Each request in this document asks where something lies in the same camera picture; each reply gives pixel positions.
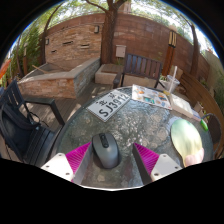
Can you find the slim tree trunk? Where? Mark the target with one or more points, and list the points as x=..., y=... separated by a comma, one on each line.
x=195, y=53

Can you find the stone raised garden bed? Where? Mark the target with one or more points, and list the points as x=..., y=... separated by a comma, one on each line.
x=50, y=83

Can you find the curved wooden bench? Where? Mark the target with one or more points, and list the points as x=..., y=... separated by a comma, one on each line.
x=203, y=96

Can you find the white wall box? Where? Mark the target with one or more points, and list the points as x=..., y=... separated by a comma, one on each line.
x=120, y=51

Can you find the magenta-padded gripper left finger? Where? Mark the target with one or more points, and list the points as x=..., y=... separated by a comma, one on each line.
x=78, y=156

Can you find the dark wicker chair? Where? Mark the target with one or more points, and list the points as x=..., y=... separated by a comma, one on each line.
x=215, y=130

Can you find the beige stone slab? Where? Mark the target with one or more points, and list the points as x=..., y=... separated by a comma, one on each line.
x=178, y=72

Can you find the white license plate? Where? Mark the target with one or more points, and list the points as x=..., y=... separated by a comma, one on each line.
x=108, y=106

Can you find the dark slatted wooden chair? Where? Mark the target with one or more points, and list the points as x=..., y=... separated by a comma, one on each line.
x=140, y=66

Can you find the thick forked tree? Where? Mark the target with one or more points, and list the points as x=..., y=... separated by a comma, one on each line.
x=108, y=36

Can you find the wooden garden lamp post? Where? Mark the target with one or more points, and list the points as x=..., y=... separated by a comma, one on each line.
x=169, y=56

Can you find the flat white box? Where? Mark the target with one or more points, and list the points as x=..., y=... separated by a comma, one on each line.
x=186, y=110
x=175, y=101

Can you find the clear plastic cup with straw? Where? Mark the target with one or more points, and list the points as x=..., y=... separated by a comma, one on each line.
x=172, y=83

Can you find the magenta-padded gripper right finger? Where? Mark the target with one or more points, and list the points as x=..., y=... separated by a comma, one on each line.
x=148, y=158

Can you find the dark wall light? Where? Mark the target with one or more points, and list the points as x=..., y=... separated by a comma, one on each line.
x=96, y=29
x=47, y=41

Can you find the grey computer mouse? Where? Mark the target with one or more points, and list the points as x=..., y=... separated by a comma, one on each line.
x=106, y=151

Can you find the round pale green mouse pad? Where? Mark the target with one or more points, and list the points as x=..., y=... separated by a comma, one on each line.
x=186, y=140

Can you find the blue and white book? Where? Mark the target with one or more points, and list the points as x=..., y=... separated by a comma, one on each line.
x=196, y=115

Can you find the black slatted chair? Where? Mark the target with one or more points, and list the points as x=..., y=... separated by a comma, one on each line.
x=20, y=133

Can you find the thin leaning tree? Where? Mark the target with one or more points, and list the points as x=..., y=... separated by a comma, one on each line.
x=45, y=36

